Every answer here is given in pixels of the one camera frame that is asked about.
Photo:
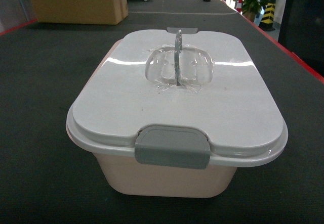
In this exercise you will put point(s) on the pink plastic storage box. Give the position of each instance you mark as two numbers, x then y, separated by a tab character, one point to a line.
167	178

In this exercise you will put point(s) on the cardboard box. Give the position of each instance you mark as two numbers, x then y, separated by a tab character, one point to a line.
99	12

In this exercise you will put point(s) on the dark grey table mat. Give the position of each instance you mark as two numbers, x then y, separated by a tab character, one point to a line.
46	178

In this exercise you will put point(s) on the red metal frame table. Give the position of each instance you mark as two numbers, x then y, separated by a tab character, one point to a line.
68	52

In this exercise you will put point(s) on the black office chair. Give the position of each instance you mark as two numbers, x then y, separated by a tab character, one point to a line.
301	31

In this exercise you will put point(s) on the yellow black striped bollard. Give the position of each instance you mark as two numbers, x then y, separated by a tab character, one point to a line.
266	23

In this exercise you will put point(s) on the white box lid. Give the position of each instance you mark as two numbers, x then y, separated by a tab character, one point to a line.
177	100

